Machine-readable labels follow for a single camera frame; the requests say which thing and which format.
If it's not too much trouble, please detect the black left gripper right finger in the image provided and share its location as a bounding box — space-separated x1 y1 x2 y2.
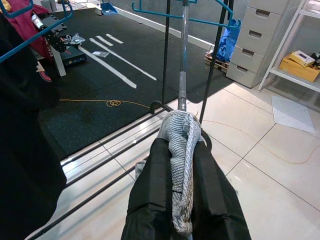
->
191 132 252 240

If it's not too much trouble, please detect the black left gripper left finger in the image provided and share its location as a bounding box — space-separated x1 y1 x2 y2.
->
121 137 176 240

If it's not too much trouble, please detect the light blue denim garment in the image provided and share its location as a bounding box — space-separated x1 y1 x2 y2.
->
134 109 203 236

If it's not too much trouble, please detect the white paper sheet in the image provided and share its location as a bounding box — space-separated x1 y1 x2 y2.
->
271 94 317 135

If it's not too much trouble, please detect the long white tape strip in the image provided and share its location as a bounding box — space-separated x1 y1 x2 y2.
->
79 46 138 89
89 37 158 81

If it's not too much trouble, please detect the wooden pallet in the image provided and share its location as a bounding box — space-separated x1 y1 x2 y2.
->
204 51 231 73

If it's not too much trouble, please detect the black printed t-shirt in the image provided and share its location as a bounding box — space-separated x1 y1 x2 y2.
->
0 12 68 240

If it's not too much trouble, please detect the white metal shelf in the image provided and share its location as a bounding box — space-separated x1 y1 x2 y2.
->
257 0 320 93

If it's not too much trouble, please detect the black metal clothes rack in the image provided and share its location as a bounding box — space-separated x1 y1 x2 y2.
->
24 0 235 240

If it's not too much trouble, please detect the blue tool case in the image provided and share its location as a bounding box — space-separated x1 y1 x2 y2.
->
61 47 88 67

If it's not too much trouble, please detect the blue plastic bag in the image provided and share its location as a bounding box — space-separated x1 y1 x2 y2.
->
216 19 242 62

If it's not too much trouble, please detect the yellow cardboard box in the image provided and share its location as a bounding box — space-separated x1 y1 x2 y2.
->
278 49 320 83

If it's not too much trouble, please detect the short white tape strip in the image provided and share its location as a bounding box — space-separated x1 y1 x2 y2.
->
96 35 115 47
105 33 125 45

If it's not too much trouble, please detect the white drawer cabinet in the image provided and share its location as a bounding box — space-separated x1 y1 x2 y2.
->
226 4 305 88

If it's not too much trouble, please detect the crumpled clear plastic wrap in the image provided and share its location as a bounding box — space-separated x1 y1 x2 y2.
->
66 33 86 47

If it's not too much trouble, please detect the black machine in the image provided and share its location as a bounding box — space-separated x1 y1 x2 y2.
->
41 14 68 77

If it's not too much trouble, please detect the red shirt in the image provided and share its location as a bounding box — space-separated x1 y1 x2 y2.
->
4 2 52 60

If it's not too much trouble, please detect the blue dustpan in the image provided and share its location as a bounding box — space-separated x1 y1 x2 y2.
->
100 1 118 16

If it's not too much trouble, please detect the thin tan floor cord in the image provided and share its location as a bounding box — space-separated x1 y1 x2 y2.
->
202 119 320 165

